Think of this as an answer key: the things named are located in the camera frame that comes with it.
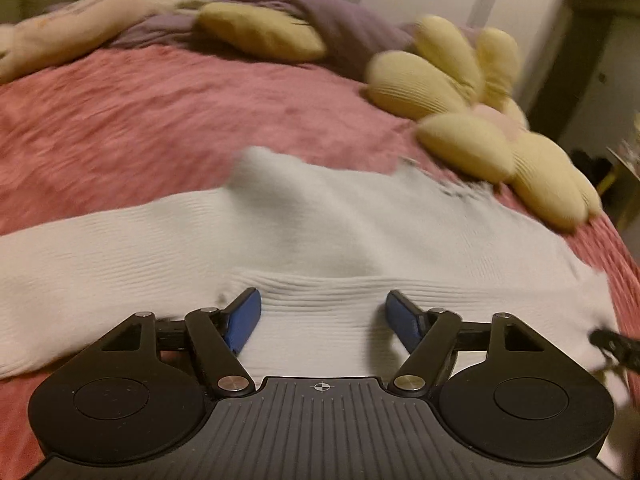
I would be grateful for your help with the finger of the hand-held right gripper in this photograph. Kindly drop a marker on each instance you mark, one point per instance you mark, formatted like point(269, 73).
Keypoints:
point(614, 342)

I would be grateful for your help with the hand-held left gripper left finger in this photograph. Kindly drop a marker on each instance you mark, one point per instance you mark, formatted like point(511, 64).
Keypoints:
point(246, 319)

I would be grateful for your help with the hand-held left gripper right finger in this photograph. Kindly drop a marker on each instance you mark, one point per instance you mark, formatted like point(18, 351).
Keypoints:
point(401, 317)

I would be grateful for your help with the white knit sweater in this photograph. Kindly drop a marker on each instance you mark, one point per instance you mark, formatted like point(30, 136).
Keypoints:
point(320, 240)

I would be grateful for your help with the pink fluffy blanket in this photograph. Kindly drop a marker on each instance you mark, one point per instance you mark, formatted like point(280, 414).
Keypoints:
point(150, 120)

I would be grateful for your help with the yellow flower-shaped pillow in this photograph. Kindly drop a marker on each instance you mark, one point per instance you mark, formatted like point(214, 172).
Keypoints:
point(450, 90)

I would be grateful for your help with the purple blanket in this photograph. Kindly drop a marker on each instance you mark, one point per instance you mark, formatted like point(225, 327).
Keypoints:
point(350, 35)

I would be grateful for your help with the small yellow ribbed pillow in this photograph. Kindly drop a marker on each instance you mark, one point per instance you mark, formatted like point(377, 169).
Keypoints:
point(260, 30)

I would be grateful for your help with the long pink plush toy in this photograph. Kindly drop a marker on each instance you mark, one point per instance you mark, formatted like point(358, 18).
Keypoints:
point(75, 25)

